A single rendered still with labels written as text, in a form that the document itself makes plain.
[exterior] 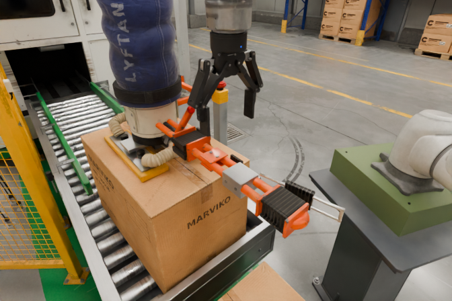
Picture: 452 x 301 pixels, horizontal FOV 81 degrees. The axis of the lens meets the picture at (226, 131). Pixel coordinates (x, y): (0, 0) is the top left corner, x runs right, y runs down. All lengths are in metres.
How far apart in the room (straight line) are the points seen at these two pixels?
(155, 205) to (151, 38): 0.48
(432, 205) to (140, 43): 1.07
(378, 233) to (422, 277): 1.02
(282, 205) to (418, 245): 0.65
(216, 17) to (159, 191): 0.55
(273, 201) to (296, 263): 1.30
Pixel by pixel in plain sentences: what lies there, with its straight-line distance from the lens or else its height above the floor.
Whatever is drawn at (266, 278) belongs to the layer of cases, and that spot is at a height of 0.54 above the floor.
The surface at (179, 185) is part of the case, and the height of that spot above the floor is 0.95.
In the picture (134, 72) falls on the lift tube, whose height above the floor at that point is 1.28.
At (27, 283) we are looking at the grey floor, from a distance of 2.09.
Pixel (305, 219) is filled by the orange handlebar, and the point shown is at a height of 1.09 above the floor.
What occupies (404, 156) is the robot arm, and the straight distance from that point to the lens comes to 1.11.
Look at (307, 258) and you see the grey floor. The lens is 1.90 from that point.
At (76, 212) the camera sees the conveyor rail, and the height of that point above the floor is 0.59.
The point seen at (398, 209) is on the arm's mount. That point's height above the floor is 0.84.
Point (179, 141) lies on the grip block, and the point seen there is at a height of 1.11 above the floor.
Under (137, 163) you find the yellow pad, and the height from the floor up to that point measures 0.98.
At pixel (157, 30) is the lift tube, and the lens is 0.83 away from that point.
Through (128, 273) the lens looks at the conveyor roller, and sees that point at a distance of 1.20.
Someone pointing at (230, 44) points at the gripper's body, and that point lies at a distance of 0.53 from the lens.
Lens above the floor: 1.51
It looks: 30 degrees down
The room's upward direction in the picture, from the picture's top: straight up
